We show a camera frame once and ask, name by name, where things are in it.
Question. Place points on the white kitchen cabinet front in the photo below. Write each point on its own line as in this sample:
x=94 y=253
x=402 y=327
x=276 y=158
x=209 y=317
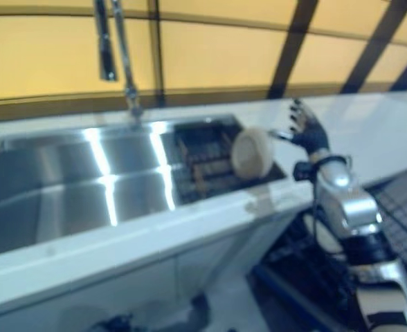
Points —
x=103 y=276

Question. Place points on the chrome kitchen faucet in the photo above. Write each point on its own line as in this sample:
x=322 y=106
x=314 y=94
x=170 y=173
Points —
x=124 y=58

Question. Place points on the yellow panel window dark frame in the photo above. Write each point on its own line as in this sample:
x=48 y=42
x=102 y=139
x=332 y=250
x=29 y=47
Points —
x=207 y=58

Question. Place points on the stainless steel kitchen sink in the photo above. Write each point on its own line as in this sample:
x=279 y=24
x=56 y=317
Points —
x=68 y=183

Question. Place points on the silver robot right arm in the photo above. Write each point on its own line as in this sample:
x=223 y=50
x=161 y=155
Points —
x=352 y=207

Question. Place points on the black dish drying rack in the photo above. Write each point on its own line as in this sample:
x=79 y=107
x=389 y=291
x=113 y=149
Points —
x=203 y=166

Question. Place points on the black silver robot right hand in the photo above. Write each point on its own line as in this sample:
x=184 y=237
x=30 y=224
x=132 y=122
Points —
x=310 y=135

